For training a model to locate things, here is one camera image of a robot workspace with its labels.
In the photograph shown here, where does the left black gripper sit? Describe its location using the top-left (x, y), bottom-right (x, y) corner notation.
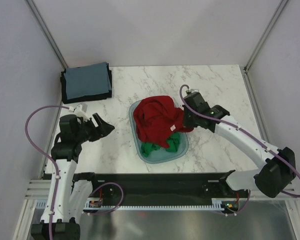
top-left (74, 113), bottom-right (114, 144)

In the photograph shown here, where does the red t shirt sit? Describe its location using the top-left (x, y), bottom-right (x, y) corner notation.
top-left (133, 95), bottom-right (194, 146)

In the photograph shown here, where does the clear teal plastic bin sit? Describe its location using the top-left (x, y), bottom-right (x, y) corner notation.
top-left (128, 100), bottom-right (189, 164)

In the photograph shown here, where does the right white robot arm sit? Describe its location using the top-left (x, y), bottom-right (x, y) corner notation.
top-left (181, 89), bottom-right (297, 198)

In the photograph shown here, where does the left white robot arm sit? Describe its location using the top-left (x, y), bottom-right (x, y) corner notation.
top-left (30, 113), bottom-right (115, 240)

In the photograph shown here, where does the green t shirt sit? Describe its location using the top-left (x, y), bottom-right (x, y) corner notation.
top-left (140, 132), bottom-right (181, 157)

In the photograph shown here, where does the folded grey-blue t shirt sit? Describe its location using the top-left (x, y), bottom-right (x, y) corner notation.
top-left (64, 61), bottom-right (112, 100)

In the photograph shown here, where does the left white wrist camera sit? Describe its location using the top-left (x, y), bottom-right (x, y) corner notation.
top-left (68, 102), bottom-right (90, 122)

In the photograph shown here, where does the right aluminium frame post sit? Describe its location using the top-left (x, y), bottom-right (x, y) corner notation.
top-left (242, 0), bottom-right (291, 72)

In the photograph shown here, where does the aluminium frame post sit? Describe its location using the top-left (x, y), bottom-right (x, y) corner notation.
top-left (242, 0), bottom-right (291, 72)
top-left (25, 0), bottom-right (68, 69)

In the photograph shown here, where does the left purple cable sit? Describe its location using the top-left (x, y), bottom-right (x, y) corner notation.
top-left (24, 104), bottom-right (70, 240)

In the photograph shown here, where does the purple cable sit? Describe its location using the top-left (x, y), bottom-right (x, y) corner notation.
top-left (24, 104), bottom-right (70, 240)
top-left (178, 84), bottom-right (300, 199)

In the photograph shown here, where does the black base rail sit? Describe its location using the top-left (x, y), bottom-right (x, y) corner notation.
top-left (39, 170), bottom-right (251, 208)

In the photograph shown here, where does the white slotted cable duct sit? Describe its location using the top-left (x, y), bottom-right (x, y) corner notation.
top-left (34, 197), bottom-right (228, 211)

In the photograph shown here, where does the left aluminium frame post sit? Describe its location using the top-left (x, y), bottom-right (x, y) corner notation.
top-left (25, 0), bottom-right (68, 69)

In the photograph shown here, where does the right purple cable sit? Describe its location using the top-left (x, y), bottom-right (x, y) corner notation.
top-left (178, 84), bottom-right (300, 199)

